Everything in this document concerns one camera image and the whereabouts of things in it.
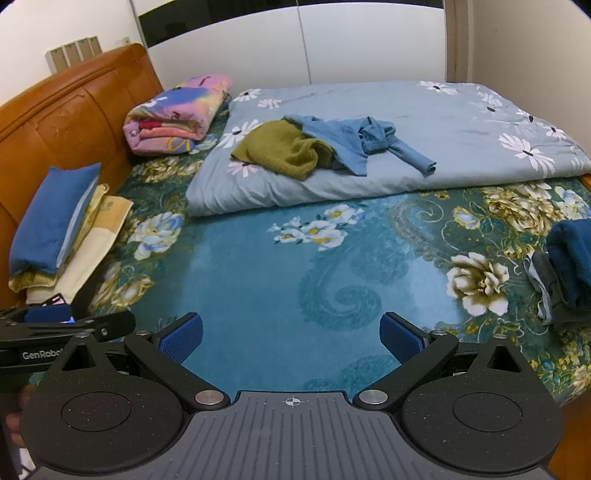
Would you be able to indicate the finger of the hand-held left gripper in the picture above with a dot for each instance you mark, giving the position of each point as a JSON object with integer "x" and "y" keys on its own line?
{"x": 101, "y": 325}

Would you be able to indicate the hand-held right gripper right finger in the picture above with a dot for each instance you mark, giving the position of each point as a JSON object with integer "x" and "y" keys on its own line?
{"x": 400, "y": 339}

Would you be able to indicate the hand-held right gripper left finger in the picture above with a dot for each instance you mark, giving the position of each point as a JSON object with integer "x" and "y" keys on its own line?
{"x": 181, "y": 339}

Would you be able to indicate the person's left hand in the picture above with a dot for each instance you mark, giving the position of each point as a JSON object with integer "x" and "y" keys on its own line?
{"x": 14, "y": 427}

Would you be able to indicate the cream pillow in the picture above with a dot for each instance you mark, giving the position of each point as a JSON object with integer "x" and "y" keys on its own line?
{"x": 99, "y": 244}

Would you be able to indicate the yellow floral pillow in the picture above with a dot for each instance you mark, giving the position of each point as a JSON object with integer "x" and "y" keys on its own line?
{"x": 90, "y": 212}

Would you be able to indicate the blue pillow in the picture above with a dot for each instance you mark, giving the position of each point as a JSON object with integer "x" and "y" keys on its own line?
{"x": 51, "y": 217}

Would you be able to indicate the teal floral bed sheet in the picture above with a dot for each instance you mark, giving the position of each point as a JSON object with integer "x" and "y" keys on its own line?
{"x": 286, "y": 277}

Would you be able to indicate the folded grey garment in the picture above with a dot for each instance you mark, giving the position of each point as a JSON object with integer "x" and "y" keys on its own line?
{"x": 554, "y": 300}

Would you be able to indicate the folded dark teal garment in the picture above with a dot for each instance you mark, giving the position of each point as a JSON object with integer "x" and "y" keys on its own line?
{"x": 572, "y": 258}

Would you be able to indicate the blue denim shirt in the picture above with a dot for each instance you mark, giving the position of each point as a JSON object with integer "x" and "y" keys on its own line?
{"x": 392, "y": 143}

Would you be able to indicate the light blue floral quilt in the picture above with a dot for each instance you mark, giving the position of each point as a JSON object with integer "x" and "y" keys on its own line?
{"x": 434, "y": 138}

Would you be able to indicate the orange wooden headboard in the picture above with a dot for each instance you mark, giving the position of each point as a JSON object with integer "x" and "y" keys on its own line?
{"x": 69, "y": 120}

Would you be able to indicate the olive green sweater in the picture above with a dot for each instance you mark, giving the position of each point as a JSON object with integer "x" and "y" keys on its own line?
{"x": 281, "y": 150}

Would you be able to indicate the folded pink floral blanket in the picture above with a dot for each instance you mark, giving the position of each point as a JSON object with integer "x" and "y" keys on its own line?
{"x": 178, "y": 113}

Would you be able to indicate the white wardrobe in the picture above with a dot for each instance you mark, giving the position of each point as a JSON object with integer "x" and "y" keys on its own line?
{"x": 351, "y": 41}

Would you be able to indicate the beige door frame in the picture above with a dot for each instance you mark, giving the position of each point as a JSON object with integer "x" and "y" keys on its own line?
{"x": 461, "y": 41}

